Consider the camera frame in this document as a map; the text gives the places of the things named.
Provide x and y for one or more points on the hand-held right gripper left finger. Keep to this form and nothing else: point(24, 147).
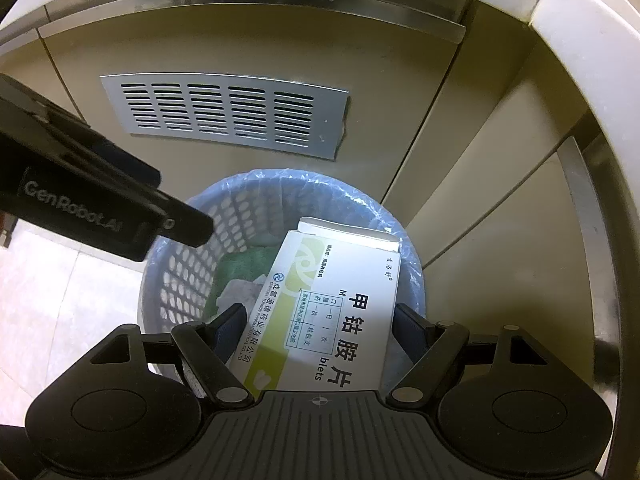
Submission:
point(231, 332)

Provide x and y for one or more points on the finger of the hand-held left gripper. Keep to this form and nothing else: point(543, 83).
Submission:
point(185, 220)
point(130, 165)

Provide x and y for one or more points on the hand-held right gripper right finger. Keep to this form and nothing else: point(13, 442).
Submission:
point(409, 334)

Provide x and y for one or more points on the white paper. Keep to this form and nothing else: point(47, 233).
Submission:
point(237, 292)

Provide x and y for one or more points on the mesh wastebasket with blue liner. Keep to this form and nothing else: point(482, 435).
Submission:
point(190, 270)

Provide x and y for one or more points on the green plastic bag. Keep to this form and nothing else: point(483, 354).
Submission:
point(245, 262)

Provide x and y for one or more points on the white green medicine box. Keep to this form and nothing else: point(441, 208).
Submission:
point(340, 300)

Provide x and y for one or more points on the silver cabinet vent grille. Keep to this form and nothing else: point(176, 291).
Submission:
point(210, 110)

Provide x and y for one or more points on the beige kitchen cabinet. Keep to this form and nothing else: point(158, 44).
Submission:
point(425, 110)

